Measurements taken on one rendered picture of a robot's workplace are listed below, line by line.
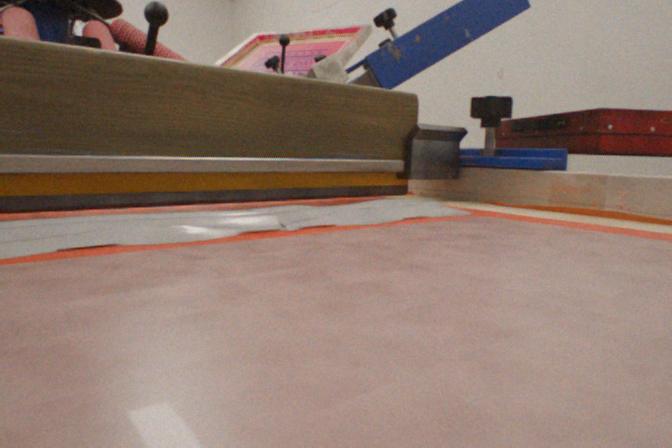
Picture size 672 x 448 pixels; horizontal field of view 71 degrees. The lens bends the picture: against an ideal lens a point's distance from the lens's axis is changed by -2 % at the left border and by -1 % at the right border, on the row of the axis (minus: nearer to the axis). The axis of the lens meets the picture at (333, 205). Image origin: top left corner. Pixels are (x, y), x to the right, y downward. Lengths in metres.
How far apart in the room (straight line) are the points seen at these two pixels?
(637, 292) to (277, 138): 0.26
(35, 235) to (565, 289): 0.22
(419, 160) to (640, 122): 0.75
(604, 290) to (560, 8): 2.35
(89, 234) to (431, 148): 0.32
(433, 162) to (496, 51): 2.19
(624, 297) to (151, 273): 0.16
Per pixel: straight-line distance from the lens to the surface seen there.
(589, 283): 0.20
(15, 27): 0.97
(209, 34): 4.98
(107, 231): 0.25
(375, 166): 0.41
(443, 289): 0.17
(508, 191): 0.47
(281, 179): 0.38
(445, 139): 0.48
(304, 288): 0.16
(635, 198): 0.43
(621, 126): 1.12
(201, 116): 0.34
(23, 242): 0.24
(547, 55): 2.49
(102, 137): 0.32
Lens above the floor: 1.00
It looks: 6 degrees down
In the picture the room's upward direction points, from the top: 2 degrees clockwise
